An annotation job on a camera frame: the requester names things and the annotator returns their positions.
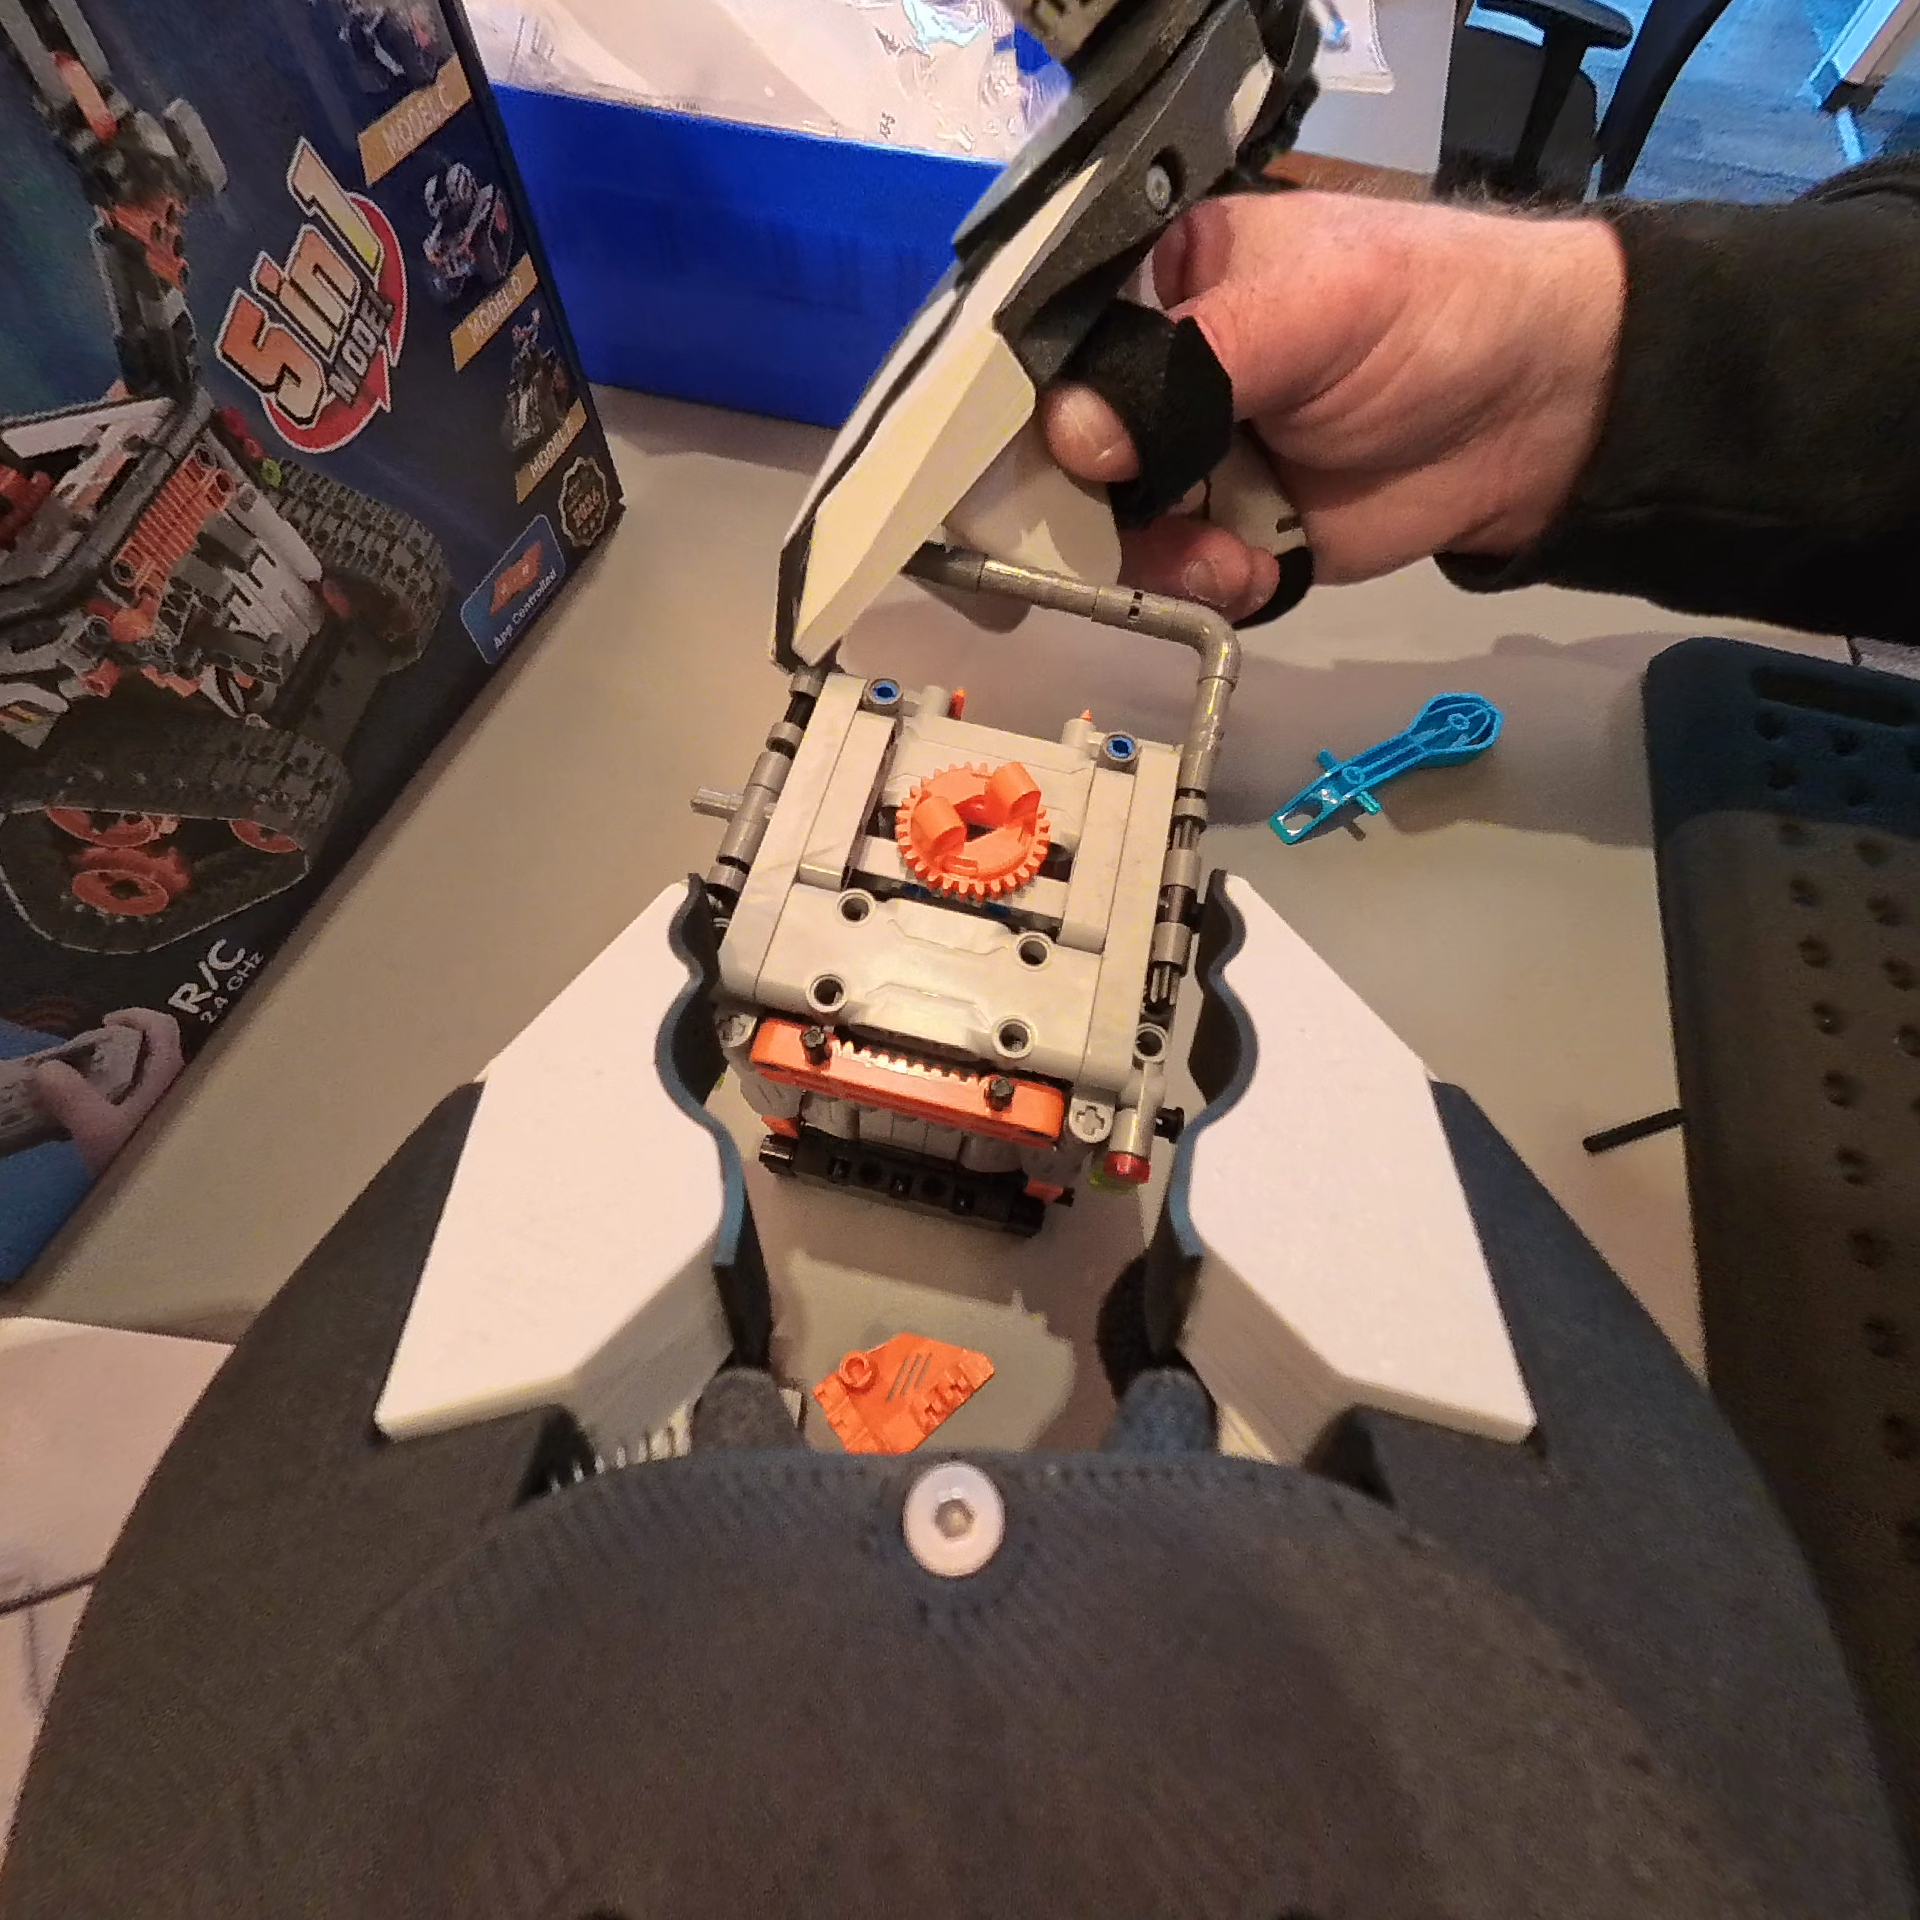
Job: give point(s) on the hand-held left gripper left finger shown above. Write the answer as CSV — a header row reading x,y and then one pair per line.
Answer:
x,y
555,1201

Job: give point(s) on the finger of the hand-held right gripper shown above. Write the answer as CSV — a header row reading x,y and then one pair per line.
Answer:
x,y
915,464

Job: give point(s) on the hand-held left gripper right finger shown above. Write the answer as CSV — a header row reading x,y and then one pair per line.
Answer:
x,y
1348,1201

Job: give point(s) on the grey bent toy tube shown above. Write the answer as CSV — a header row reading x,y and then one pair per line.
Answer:
x,y
1171,617

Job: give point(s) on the blue plastic toy wrench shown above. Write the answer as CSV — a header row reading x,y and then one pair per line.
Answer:
x,y
1387,763

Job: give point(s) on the grey orange toy block model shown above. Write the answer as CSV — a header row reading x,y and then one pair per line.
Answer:
x,y
961,960

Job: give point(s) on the person's right forearm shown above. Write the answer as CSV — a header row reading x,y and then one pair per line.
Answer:
x,y
1769,389

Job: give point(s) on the person's right hand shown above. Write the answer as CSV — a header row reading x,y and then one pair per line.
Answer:
x,y
1394,360

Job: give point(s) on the blue storage bin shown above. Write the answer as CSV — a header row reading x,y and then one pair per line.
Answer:
x,y
721,255

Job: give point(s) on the black toy axle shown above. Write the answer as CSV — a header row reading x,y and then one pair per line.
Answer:
x,y
1634,1131

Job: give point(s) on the black office chair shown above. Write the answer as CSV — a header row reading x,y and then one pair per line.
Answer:
x,y
1546,90

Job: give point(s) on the orange toy panel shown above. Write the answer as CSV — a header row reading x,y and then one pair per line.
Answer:
x,y
901,1394

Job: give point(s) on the clear plastic bags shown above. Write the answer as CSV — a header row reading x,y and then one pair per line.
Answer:
x,y
721,61

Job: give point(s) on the dark perforated pad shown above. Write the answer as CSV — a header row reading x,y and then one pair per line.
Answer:
x,y
1814,1050

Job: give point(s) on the white stand with flat base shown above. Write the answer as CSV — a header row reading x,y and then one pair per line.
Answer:
x,y
89,1441

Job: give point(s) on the dark printed toy kit box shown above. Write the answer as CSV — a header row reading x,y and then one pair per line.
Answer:
x,y
224,523

